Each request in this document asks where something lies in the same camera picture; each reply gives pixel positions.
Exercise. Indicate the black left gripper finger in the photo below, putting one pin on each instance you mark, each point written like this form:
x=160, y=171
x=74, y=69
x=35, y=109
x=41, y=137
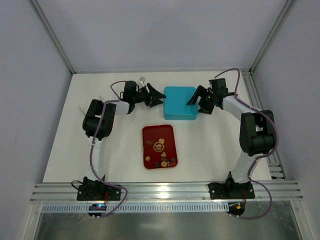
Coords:
x=155, y=95
x=155, y=102

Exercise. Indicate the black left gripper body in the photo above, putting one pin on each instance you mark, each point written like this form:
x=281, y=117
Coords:
x=147, y=95

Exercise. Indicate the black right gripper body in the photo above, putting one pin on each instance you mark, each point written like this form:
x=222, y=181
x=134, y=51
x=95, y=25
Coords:
x=203, y=98

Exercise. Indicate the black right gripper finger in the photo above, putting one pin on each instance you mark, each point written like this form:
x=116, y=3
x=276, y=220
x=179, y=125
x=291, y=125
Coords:
x=199, y=92
x=206, y=107

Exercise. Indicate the teal tin lid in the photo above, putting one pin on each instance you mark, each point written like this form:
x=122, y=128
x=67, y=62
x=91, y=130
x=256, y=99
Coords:
x=177, y=97

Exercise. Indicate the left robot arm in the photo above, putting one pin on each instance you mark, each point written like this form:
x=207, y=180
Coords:
x=98, y=124

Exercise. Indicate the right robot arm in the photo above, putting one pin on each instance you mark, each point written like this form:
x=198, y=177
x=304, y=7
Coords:
x=257, y=137

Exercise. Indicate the brown marbled bar chocolate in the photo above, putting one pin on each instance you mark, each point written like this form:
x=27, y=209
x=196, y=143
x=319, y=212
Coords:
x=149, y=142

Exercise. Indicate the brown lips chocolate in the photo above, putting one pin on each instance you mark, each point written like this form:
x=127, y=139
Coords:
x=163, y=158

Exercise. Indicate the tan round fluted chocolate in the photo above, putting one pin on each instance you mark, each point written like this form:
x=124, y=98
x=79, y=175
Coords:
x=164, y=164

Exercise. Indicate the teal square tin box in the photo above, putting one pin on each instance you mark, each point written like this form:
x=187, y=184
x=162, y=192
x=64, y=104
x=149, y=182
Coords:
x=180, y=116

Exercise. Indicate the red rectangular tray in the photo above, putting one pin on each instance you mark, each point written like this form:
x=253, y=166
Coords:
x=154, y=133

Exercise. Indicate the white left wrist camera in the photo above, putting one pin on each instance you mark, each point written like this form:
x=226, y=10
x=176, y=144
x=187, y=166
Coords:
x=141, y=82

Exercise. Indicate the grey slotted cable duct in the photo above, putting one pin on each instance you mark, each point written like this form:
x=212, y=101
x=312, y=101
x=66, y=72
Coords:
x=136, y=207

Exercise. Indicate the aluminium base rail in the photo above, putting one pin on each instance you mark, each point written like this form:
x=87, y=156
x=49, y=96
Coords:
x=279, y=190

